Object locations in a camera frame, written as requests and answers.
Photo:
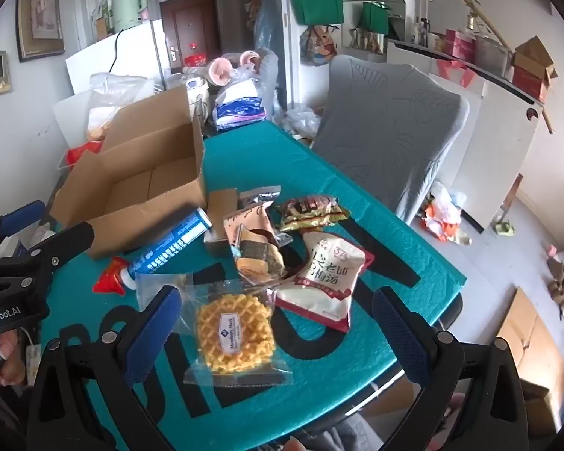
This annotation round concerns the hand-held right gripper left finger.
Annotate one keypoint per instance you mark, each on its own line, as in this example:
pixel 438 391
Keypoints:
pixel 154 329

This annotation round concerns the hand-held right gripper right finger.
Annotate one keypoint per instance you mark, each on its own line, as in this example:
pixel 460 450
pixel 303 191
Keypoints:
pixel 400 329

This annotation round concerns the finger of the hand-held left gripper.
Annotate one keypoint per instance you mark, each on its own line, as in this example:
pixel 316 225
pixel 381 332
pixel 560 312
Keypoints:
pixel 30 210
pixel 56 252

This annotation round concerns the clear waffle packet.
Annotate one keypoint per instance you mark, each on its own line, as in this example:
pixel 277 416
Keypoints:
pixel 235 333

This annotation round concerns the blue cookie tube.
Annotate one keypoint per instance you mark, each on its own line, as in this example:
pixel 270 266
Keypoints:
pixel 169 246

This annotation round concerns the brown cardboard box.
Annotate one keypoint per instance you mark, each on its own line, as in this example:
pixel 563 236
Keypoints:
pixel 122 188

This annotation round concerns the white and red pouch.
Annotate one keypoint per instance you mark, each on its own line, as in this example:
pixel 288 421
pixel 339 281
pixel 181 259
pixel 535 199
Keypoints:
pixel 324 272

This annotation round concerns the small kraft paper box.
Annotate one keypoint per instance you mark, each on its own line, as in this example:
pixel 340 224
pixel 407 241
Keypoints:
pixel 221 216

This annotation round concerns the sandwich snack clear packet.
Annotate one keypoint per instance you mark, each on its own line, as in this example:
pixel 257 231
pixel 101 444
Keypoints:
pixel 254 235

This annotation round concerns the brown cereal packet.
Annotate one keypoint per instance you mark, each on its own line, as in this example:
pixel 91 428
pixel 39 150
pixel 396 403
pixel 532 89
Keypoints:
pixel 310 211

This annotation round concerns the person's left hand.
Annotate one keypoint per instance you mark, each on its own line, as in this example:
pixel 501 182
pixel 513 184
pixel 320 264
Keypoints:
pixel 9 361

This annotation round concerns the small red snack packet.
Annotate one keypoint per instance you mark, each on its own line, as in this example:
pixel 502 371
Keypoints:
pixel 110 279

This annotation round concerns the red plastic package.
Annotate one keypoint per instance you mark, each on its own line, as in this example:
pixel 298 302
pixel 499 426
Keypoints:
pixel 82 154

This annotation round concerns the crumpled orange white wrapping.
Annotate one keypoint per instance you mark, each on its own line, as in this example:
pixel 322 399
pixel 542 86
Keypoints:
pixel 444 216

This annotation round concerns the flat cardboard sheet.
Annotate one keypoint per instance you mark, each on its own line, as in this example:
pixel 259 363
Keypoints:
pixel 531 338

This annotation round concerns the small green bowl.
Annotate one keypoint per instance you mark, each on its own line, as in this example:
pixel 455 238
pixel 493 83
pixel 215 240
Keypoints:
pixel 505 229

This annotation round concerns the clear plastic bag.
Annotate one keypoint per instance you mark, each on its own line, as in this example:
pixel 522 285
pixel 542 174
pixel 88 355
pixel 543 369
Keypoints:
pixel 117 91

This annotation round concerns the white fridge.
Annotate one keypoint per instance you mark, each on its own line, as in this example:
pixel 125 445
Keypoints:
pixel 131 51

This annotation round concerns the framed picture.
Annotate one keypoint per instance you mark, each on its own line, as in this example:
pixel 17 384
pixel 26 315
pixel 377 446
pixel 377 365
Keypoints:
pixel 40 14

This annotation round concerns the white rice cooker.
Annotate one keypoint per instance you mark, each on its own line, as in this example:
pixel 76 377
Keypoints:
pixel 196 96

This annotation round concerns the grey leaf-pattern chair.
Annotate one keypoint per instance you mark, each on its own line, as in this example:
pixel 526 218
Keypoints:
pixel 385 127

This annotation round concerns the teal bubble mat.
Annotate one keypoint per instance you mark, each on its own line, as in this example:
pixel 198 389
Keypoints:
pixel 286 159

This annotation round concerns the white cabinet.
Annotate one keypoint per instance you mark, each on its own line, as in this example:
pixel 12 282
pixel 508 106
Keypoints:
pixel 503 141

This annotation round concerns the green electric kettle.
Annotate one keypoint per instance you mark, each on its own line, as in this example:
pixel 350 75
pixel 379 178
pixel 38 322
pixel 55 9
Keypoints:
pixel 127 7

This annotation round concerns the white plastic floor bag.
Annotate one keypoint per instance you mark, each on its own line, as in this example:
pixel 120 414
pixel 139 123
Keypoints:
pixel 303 120

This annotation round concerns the blue tissue pack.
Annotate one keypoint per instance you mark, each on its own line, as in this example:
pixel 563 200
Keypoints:
pixel 239 108

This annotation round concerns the pink plush toy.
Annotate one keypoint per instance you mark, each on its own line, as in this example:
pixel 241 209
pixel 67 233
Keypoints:
pixel 225 68

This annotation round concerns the brown entrance door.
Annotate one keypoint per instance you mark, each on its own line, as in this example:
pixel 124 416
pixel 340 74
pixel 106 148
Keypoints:
pixel 188 23

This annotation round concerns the red gift boxes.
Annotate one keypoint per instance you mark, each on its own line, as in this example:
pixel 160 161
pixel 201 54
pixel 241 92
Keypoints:
pixel 458 46

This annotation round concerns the patterned cloth bag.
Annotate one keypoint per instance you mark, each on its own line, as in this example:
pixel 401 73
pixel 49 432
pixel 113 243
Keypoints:
pixel 319 47

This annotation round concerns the open cardboard box on cabinet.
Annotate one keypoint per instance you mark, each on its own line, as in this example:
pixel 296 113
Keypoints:
pixel 533 63

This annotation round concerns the blue bubble wrap roll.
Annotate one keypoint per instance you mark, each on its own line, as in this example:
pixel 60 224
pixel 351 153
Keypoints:
pixel 265 23

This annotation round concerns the large green tote bag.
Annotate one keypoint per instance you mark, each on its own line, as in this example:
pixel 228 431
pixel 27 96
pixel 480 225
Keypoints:
pixel 317 4

